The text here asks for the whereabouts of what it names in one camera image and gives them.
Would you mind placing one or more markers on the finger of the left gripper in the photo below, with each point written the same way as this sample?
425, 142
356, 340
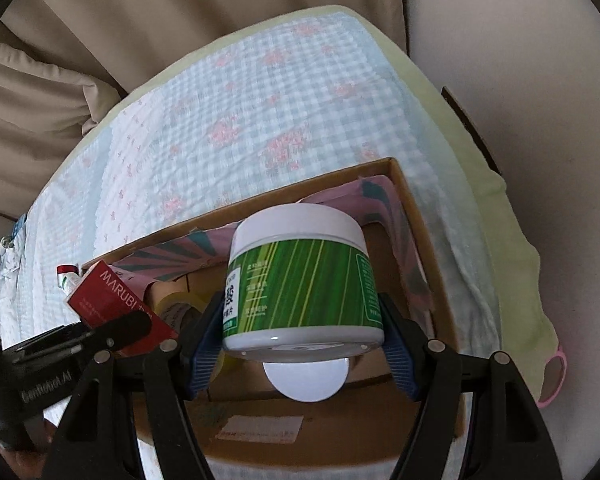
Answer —
115, 335

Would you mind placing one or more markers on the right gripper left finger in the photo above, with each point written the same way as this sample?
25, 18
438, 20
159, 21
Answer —
96, 437

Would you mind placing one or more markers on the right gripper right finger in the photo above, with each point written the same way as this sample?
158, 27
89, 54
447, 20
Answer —
507, 438

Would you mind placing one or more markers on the red carton box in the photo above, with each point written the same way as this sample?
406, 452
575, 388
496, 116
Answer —
102, 296

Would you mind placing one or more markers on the yellow tape roll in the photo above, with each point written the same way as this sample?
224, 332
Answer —
180, 309

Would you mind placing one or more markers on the white pill bottle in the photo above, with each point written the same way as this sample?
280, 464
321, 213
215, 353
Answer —
68, 278

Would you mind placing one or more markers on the white round disc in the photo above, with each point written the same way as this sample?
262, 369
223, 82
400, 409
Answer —
308, 382

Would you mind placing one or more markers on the green white-lidded jar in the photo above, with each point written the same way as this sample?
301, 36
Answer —
300, 287

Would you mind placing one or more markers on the pink-rimmed object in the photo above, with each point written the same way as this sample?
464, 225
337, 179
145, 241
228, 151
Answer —
555, 372

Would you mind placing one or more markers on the pink cardboard box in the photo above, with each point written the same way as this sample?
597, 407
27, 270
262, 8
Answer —
241, 423

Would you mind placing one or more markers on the beige sofa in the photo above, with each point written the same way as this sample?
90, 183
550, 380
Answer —
65, 63

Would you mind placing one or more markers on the blue white patterned tablecloth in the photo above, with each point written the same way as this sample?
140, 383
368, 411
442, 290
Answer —
279, 102

